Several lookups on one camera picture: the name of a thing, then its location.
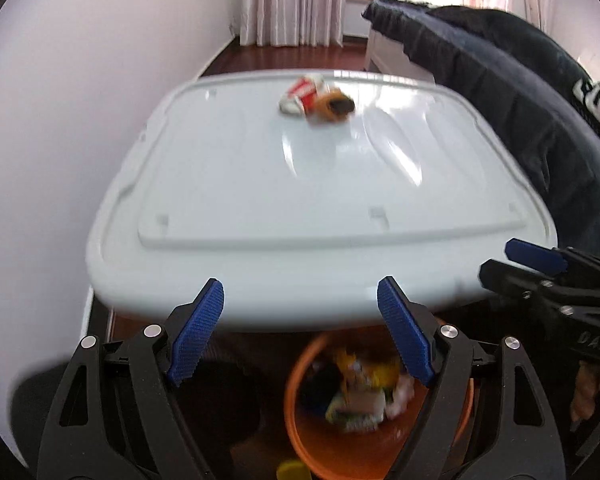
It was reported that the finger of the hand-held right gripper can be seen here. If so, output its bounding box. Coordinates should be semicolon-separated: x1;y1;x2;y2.
505;238;600;291
479;258;581;313

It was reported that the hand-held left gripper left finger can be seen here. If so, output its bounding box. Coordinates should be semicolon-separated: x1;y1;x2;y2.
36;277;226;480

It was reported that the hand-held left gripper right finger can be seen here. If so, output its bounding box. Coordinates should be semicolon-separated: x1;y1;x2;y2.
376;276;566;480

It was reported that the white orange juice pouch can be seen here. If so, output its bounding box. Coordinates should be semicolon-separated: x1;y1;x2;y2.
336;349;402;392

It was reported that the orange plastic bin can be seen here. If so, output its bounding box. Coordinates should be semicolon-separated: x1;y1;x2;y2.
284;332;476;480

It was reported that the person's right hand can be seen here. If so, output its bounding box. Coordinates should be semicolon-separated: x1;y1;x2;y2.
570;360;600;424

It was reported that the dark blue quilt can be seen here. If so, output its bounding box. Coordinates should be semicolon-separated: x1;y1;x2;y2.
362;0;600;281

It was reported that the white plastic table lid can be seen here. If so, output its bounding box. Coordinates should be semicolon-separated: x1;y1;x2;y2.
86;70;561;333

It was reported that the yellow round object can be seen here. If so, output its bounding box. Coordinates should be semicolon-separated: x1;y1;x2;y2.
277;460;312;480

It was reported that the black jacket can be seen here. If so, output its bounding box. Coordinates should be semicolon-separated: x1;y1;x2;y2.
430;5;595;111

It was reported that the red white wrapper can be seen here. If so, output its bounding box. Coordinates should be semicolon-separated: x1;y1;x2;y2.
279;75;326;115

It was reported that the white bed frame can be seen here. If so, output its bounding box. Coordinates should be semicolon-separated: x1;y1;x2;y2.
367;27;434;82

